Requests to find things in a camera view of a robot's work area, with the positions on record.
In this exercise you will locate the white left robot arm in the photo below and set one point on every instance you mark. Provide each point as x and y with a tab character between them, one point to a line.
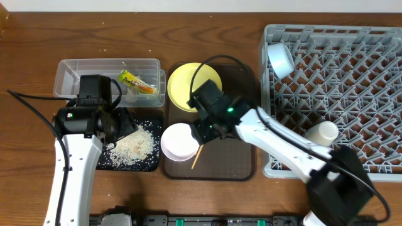
83	134

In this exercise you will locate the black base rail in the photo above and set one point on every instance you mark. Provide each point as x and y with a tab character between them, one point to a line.
124	216

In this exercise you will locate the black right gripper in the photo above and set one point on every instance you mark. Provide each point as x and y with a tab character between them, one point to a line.
200	134

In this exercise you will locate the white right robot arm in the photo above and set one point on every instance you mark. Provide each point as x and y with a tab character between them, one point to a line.
337	185

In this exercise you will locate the white bowl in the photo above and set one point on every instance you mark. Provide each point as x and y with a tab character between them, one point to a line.
177	142

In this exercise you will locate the grey dishwasher rack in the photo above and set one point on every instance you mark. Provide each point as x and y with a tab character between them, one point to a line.
349	75

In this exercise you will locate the black plastic tray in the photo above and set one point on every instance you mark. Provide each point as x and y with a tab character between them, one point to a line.
150	163

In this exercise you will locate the yellow plate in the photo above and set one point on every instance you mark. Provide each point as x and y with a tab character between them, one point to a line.
179	83

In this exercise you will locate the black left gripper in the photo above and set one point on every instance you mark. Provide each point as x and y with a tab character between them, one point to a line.
129	125

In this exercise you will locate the dark brown serving tray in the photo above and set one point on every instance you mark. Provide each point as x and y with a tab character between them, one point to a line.
220	160

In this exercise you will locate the pile of white rice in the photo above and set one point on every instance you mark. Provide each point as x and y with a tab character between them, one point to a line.
132	147

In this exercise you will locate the light blue bowl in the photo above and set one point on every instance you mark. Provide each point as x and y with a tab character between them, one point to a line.
280	59

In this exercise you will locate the clear plastic bin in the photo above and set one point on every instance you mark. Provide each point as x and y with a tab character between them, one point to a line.
67	80

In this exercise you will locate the wooden chopstick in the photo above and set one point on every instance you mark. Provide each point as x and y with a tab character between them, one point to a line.
197	156

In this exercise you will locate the green orange snack wrapper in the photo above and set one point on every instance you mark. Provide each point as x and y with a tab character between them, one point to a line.
134	82

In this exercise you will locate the white green cup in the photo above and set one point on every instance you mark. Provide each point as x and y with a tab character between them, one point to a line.
323	133

